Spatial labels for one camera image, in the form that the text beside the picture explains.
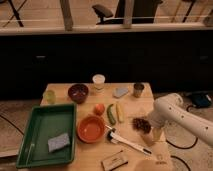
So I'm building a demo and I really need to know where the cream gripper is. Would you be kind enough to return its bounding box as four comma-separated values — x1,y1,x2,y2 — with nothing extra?
141,127,163,146

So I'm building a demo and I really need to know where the dark red grape bunch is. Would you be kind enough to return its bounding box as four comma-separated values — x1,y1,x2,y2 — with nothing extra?
132,118,151,134

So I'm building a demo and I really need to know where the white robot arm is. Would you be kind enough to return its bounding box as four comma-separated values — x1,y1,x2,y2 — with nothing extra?
147,93,213,147

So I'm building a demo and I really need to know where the orange red bowl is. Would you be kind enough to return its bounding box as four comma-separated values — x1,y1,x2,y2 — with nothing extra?
77,115,105,143

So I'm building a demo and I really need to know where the dark maroon bowl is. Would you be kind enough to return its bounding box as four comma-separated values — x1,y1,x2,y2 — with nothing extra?
68,83,89,104

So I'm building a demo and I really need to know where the small wooden block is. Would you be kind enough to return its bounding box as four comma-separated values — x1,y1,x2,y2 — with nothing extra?
101,150,128,171

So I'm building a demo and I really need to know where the yellow corn cob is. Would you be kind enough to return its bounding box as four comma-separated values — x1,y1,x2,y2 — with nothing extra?
116,102,124,123

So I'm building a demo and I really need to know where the green cucumber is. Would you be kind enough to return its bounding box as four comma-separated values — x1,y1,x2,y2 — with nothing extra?
107,104,116,125

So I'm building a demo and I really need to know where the metal cup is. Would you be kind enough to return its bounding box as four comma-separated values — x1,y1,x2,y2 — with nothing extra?
133,83,145,98

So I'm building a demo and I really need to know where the grey blue sponge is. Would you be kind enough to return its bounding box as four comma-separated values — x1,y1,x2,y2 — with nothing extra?
113,87,129,98

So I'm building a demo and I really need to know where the orange tomato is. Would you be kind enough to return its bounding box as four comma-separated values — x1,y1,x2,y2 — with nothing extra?
94,103,105,116

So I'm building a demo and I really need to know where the dark blue floor object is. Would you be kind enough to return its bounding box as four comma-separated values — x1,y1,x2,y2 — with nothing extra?
191,93,212,108

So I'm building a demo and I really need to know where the white plastic cup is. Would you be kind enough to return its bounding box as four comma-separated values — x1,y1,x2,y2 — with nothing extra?
92,74,105,91

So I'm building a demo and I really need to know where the grey sponge in tray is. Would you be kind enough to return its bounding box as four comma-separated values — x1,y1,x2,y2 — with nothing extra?
48,133,70,152

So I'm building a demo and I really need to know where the green plastic tray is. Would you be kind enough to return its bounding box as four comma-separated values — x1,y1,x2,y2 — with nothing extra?
16,103,76,169

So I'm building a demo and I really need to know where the green translucent cup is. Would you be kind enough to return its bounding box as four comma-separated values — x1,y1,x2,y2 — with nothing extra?
43,90,56,104

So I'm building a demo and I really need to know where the black office chair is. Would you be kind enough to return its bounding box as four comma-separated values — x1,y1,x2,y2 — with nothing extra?
91,0,164,26

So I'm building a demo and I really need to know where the black floor cable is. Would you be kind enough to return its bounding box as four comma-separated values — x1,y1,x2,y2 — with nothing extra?
165,134,198,150

